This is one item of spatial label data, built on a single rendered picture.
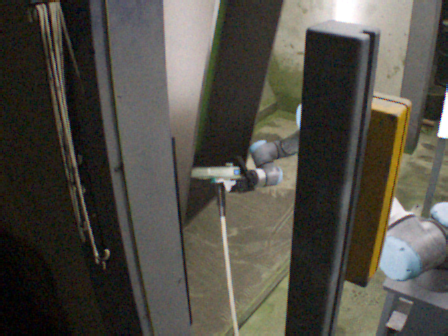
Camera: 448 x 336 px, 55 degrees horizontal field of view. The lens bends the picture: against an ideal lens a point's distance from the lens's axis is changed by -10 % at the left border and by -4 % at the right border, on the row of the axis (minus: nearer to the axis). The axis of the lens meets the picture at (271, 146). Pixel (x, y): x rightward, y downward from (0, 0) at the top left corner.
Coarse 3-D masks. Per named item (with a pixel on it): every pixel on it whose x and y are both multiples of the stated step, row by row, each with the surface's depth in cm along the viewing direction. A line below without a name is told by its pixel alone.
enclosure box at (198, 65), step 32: (192, 0) 147; (224, 0) 209; (256, 0) 202; (192, 32) 152; (224, 32) 216; (256, 32) 209; (192, 64) 158; (224, 64) 224; (256, 64) 216; (192, 96) 164; (224, 96) 232; (256, 96) 224; (192, 128) 170; (224, 128) 241; (192, 160) 180; (224, 160) 250; (192, 192) 223
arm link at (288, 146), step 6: (294, 132) 208; (288, 138) 213; (294, 138) 207; (276, 144) 220; (282, 144) 218; (288, 144) 213; (294, 144) 209; (282, 150) 220; (288, 150) 216; (294, 150) 214; (282, 156) 222; (288, 156) 225
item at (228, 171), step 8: (192, 168) 205; (200, 168) 200; (208, 168) 196; (216, 168) 192; (224, 168) 188; (232, 168) 185; (192, 176) 205; (200, 176) 201; (208, 176) 197; (216, 176) 193; (224, 176) 189; (232, 176) 185; (240, 176) 187; (216, 184) 194; (216, 192) 194; (224, 192) 194; (224, 200) 194; (224, 208) 194; (224, 216) 194
